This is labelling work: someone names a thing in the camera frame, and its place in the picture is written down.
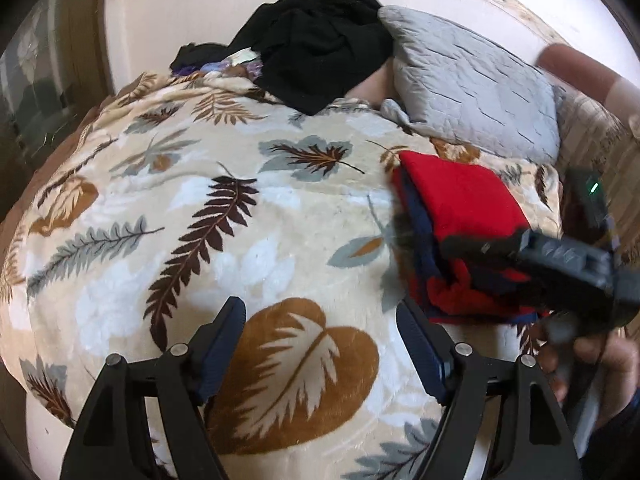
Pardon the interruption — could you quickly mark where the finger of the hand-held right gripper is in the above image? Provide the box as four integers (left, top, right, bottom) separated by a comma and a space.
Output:
440, 229, 532, 275

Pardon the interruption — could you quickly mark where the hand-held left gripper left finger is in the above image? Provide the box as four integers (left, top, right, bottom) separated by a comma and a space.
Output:
60, 296, 247, 480

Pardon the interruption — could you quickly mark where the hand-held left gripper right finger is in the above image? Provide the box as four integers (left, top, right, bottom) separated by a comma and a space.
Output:
396, 296, 584, 480

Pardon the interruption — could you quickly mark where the red and blue knit sweater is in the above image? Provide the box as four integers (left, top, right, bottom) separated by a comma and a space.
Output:
390, 150, 546, 326

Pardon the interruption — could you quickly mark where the person's right hand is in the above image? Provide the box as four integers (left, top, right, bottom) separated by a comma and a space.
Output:
537, 320, 640, 433

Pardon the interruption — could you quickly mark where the beige striped bed sheet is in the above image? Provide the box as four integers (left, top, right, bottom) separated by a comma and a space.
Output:
552, 87, 640, 261

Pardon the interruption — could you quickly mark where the leaf print plush blanket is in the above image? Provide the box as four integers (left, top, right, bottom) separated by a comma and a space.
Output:
0, 71, 566, 480

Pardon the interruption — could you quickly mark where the grey quilted pillow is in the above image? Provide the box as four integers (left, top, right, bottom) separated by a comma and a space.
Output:
377, 5, 562, 163

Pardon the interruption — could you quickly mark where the black cloth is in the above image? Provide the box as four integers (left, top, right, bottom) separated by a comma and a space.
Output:
227, 0, 396, 117

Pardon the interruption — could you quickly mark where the dark purple patterned cloth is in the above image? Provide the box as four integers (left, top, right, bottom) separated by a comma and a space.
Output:
170, 42, 263, 81

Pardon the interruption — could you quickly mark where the wooden cabinet with glass panels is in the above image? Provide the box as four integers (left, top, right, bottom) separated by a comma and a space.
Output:
0, 0, 113, 171

